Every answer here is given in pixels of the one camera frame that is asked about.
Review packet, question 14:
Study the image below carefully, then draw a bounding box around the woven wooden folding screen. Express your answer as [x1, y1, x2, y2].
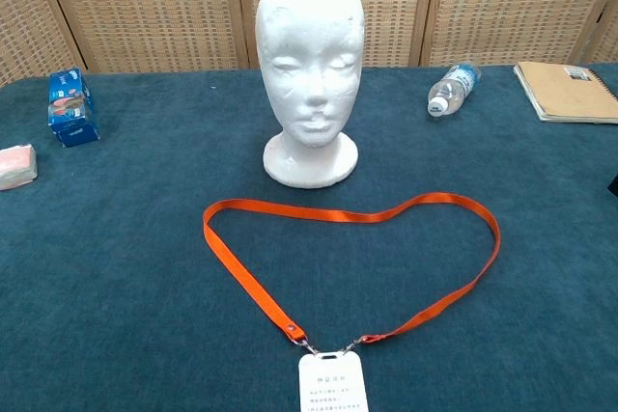
[0, 0, 618, 88]

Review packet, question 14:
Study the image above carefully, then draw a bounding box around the teal tablecloth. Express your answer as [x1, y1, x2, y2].
[0, 63, 618, 412]

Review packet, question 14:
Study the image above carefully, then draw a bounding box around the orange lanyard with white badge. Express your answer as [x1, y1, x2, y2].
[202, 191, 502, 412]

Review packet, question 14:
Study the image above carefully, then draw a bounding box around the brown spiral notebook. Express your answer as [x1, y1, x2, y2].
[512, 61, 618, 124]

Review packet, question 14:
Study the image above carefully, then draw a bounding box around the clear plastic water bottle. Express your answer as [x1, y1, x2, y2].
[426, 61, 483, 118]

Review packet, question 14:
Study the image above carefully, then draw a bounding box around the white foam mannequin head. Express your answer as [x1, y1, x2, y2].
[254, 0, 366, 190]

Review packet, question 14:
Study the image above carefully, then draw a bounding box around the blue cookie box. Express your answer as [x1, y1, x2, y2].
[46, 68, 101, 149]

